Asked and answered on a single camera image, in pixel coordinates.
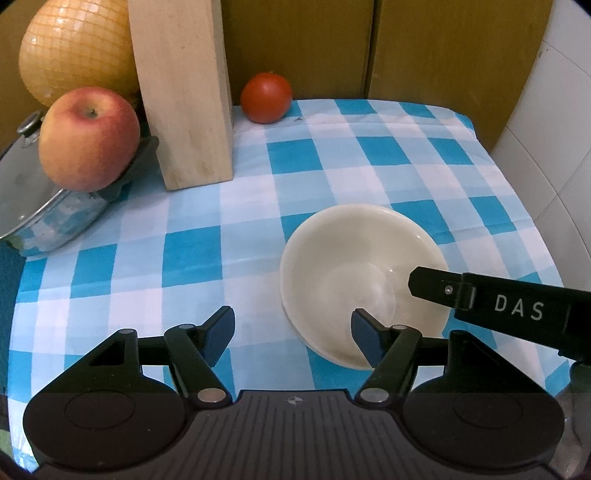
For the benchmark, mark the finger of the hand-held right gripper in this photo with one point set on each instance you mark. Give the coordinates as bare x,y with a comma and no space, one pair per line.
436,286

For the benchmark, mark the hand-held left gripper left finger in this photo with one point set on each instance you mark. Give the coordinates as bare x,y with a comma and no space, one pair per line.
220,334

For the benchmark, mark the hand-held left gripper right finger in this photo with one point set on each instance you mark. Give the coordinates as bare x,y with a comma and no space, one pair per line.
367,339

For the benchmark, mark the cream bowl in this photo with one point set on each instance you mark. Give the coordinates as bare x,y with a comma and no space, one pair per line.
323,354
360,249

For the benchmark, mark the blue checkered tablecloth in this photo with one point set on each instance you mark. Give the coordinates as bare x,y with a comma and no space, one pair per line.
194,249

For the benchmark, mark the steel pot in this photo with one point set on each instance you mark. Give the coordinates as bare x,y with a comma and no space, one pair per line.
60,226

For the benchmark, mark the blue foam mat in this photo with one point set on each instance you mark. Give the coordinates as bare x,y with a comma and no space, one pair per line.
9,300

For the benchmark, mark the wooden block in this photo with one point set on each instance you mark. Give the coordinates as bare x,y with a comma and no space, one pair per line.
184,101

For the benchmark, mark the red apple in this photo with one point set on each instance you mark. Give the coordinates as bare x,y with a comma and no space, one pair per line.
87,138

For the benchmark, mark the wooden cabinet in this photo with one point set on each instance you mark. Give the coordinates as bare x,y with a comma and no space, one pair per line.
415,46

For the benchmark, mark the red tomato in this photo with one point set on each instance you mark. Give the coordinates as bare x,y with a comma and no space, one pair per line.
266,98

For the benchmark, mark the glass pot lid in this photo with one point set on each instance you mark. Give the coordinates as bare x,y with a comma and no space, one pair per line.
23,184

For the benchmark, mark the pomelo in yellow net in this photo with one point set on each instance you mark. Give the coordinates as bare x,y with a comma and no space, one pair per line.
74,50

